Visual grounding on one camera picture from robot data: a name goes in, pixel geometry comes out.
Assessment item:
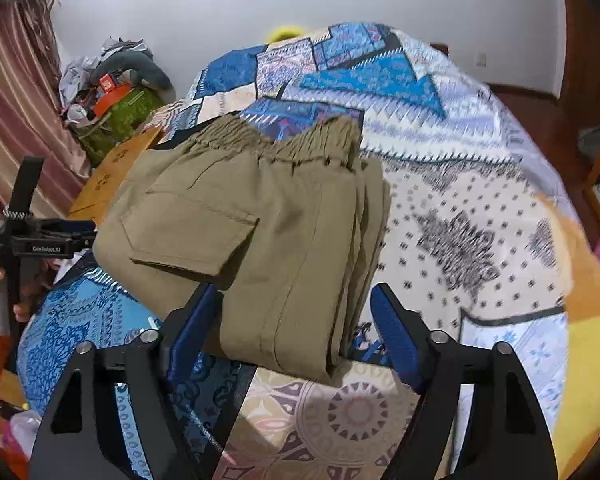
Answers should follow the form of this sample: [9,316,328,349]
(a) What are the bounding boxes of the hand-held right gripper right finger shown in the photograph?
[370,282,558,480]

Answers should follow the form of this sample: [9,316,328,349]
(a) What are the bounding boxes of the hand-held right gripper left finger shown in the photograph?
[27,282,231,480]

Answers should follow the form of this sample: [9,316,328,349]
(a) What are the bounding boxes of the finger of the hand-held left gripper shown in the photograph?
[40,219,98,252]

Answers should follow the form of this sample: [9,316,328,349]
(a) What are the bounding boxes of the khaki pants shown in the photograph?
[92,114,392,386]

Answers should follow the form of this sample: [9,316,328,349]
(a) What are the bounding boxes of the wooden lap table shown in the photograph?
[67,125,166,223]

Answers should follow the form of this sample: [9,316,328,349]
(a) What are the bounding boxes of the green fabric bag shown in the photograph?
[75,87,166,168]

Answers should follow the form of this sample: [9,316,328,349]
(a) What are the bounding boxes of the orange box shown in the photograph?
[92,85,133,117]

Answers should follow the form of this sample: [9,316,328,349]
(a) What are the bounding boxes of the striped brown curtain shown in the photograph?
[0,0,91,271]

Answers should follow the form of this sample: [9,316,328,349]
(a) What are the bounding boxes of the pile of grey clothes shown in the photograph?
[60,37,153,111]

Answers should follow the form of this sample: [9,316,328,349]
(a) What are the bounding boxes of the blue patchwork blanket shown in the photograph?
[17,22,596,480]

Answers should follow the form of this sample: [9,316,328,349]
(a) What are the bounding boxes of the grey long pillow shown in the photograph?
[97,52,173,92]

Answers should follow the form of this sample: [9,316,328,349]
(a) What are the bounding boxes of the white plastic bag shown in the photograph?
[7,410,43,456]

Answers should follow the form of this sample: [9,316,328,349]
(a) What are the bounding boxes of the yellow orange bedsheet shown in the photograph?
[535,195,600,480]

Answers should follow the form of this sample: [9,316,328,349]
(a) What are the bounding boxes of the yellow curved item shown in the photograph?
[269,24,308,43]

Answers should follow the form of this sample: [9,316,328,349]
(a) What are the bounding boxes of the brown wooden door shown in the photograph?
[560,0,583,101]

